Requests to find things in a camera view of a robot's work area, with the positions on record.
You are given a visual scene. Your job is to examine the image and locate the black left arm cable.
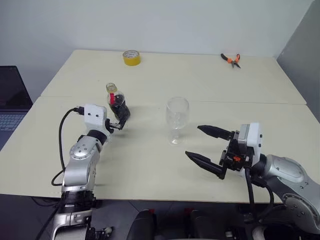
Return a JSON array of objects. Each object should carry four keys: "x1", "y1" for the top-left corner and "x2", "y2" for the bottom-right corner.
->
[{"x1": 51, "y1": 106, "x2": 86, "y2": 187}]

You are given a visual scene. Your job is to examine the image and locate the small black white device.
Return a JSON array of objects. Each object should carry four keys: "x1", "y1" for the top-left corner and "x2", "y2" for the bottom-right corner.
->
[{"x1": 87, "y1": 226, "x2": 114, "y2": 240}]

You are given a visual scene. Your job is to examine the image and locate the dark rounded shape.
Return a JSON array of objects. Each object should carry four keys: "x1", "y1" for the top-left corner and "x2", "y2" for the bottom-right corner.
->
[
  {"x1": 189, "y1": 209, "x2": 226, "y2": 240},
  {"x1": 128, "y1": 209, "x2": 158, "y2": 240}
]

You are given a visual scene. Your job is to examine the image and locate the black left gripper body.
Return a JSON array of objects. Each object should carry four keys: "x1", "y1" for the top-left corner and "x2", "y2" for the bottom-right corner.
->
[{"x1": 104, "y1": 118, "x2": 123, "y2": 132}]

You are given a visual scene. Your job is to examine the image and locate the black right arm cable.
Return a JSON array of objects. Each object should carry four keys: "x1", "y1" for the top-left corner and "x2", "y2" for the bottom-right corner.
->
[{"x1": 243, "y1": 166, "x2": 276, "y2": 223}]

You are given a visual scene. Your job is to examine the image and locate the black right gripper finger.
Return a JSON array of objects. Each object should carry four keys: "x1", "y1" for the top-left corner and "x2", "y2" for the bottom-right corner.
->
[
  {"x1": 184, "y1": 150, "x2": 228, "y2": 181},
  {"x1": 196, "y1": 124, "x2": 237, "y2": 141}
]

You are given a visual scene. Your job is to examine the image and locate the dark soda bottle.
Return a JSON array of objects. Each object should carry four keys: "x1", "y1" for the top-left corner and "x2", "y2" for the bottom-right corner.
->
[{"x1": 105, "y1": 82, "x2": 132, "y2": 120}]

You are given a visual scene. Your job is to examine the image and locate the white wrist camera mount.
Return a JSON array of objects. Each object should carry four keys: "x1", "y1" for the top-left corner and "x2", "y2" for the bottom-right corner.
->
[
  {"x1": 83, "y1": 103, "x2": 112, "y2": 144},
  {"x1": 236, "y1": 122, "x2": 263, "y2": 179}
]

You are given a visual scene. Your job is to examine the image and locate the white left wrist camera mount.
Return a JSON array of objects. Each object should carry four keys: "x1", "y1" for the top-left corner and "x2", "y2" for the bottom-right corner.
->
[{"x1": 83, "y1": 103, "x2": 112, "y2": 144}]

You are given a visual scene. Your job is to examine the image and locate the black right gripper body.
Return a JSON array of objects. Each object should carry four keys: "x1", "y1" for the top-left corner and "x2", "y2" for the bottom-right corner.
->
[{"x1": 219, "y1": 130, "x2": 255, "y2": 173}]

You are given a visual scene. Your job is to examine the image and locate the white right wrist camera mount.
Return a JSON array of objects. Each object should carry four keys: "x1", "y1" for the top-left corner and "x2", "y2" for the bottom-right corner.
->
[{"x1": 236, "y1": 122, "x2": 263, "y2": 179}]

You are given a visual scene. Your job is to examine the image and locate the orange black pliers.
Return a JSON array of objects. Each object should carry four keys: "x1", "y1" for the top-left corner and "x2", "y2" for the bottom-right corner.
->
[{"x1": 220, "y1": 52, "x2": 242, "y2": 70}]

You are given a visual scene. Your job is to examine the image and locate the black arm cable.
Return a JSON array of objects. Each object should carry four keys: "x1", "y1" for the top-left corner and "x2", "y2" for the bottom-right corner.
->
[
  {"x1": 243, "y1": 166, "x2": 276, "y2": 223},
  {"x1": 51, "y1": 106, "x2": 86, "y2": 187}
]

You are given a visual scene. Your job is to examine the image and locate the clear wine glass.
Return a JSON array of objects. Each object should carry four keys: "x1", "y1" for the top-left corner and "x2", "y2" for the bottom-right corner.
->
[{"x1": 165, "y1": 96, "x2": 190, "y2": 146}]

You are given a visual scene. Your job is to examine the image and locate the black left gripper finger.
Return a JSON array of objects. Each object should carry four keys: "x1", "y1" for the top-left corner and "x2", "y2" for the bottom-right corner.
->
[{"x1": 118, "y1": 115, "x2": 130, "y2": 131}]

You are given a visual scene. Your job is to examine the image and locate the yellow tape roll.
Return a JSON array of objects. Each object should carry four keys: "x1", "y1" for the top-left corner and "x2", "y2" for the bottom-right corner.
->
[{"x1": 122, "y1": 49, "x2": 142, "y2": 67}]

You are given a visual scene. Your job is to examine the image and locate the dark laptop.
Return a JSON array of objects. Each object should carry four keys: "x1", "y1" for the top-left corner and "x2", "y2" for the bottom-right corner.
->
[{"x1": 0, "y1": 65, "x2": 33, "y2": 152}]

